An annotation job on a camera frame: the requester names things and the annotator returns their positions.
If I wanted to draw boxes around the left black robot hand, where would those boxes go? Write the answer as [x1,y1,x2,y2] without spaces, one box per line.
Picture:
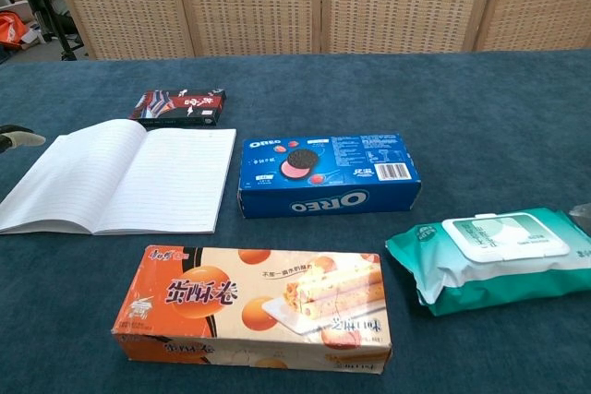
[0,125,47,153]

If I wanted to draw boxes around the white lined notebook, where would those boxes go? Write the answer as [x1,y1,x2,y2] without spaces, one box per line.
[0,118,237,235]

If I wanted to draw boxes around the orange white bag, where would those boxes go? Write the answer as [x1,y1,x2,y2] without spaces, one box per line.
[0,10,30,48]

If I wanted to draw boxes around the black tripod stand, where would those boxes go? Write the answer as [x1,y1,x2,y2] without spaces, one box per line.
[18,0,87,62]

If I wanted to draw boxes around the black red small box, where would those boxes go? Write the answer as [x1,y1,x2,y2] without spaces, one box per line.
[128,88,228,128]

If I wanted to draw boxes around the orange egg roll box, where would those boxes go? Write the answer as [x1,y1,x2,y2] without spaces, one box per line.
[111,245,393,376]

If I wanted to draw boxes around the blue Oreo cookie box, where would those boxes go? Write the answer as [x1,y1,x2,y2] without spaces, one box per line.
[237,133,422,220]

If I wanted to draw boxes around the woven folding screen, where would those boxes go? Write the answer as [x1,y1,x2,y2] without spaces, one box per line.
[43,0,591,61]

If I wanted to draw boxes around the green wet wipes pack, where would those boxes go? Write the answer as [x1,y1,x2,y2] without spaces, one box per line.
[385,207,591,317]

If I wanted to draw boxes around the clear plastic wrapper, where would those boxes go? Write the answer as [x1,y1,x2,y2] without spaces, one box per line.
[569,202,591,229]

